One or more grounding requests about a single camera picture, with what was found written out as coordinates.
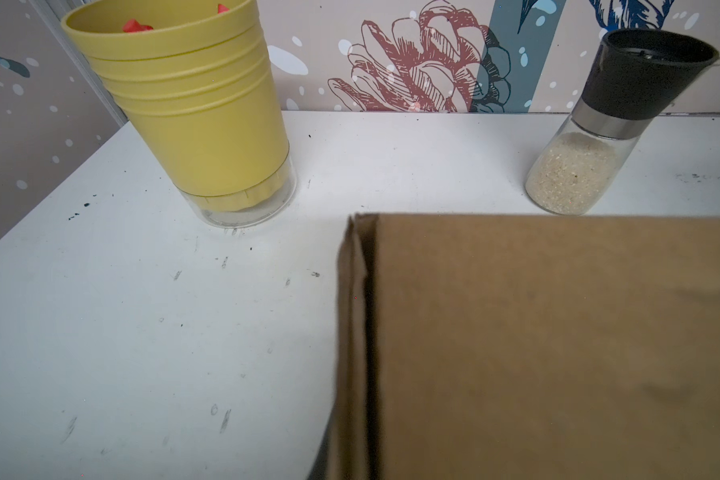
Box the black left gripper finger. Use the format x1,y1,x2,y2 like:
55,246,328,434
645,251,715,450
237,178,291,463
307,415,332,480

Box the yellow plastic cup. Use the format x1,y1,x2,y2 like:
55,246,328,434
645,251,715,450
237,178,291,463
61,0,296,228

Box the brown cardboard box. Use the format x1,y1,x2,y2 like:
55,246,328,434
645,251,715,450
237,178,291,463
323,214,720,479

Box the glass spice grinder black cap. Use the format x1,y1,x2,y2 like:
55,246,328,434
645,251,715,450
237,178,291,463
525,29,720,215

